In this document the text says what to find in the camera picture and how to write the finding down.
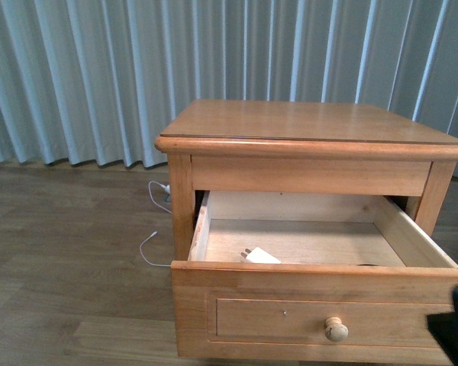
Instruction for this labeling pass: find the drawer wooden knob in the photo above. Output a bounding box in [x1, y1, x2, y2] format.
[324, 316, 349, 342]

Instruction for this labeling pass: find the wooden nightstand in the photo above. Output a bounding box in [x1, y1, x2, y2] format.
[154, 99, 458, 268]

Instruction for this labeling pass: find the white charger adapter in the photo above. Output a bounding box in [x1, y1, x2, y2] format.
[240, 247, 282, 264]

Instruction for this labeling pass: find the white floor cable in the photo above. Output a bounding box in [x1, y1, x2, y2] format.
[139, 180, 173, 268]

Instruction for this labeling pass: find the light green curtain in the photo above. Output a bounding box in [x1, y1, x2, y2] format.
[0, 1, 458, 167]

